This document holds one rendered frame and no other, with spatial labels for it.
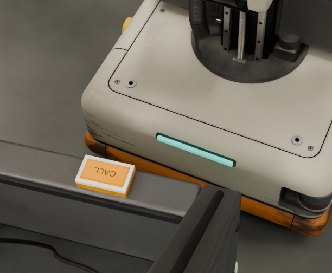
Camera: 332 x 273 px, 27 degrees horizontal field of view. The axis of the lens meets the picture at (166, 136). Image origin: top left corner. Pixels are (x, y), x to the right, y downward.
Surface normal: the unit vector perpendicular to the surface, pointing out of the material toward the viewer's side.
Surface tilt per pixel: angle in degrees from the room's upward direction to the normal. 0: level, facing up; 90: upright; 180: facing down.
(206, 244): 43
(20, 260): 0
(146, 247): 90
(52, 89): 0
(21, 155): 0
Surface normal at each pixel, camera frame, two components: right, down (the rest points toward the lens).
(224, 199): 0.15, -0.96
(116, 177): -0.05, -0.56
